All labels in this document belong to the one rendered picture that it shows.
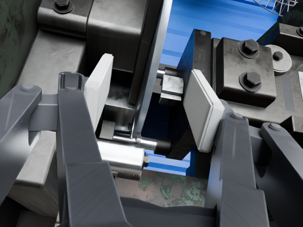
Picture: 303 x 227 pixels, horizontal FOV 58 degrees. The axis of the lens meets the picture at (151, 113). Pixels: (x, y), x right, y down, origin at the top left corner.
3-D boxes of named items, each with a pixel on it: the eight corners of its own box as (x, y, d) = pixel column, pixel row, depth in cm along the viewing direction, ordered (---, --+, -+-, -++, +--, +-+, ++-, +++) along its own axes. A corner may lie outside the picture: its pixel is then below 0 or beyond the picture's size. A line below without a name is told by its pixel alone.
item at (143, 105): (151, 5, 55) (154, 6, 55) (126, 147, 49) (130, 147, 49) (190, -162, 27) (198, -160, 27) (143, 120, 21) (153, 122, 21)
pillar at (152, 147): (101, 139, 49) (176, 152, 51) (103, 128, 50) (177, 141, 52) (101, 143, 51) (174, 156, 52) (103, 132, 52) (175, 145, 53)
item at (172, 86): (161, 94, 46) (182, 98, 47) (164, 71, 49) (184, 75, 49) (158, 103, 49) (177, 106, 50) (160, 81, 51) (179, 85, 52)
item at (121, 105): (104, 104, 41) (135, 109, 41) (121, 30, 48) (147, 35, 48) (103, 127, 49) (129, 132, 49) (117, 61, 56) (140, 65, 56)
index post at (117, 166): (54, 156, 27) (149, 171, 28) (62, 129, 29) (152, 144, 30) (58, 164, 30) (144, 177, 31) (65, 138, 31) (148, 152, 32)
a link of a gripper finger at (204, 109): (212, 104, 14) (226, 106, 14) (191, 68, 21) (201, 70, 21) (197, 152, 16) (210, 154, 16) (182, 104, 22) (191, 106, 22)
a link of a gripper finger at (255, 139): (229, 134, 13) (287, 143, 13) (208, 96, 18) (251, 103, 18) (221, 160, 14) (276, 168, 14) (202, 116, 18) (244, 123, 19)
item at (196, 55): (172, 124, 39) (209, 130, 39) (181, 21, 48) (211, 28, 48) (152, 157, 53) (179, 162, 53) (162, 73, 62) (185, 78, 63)
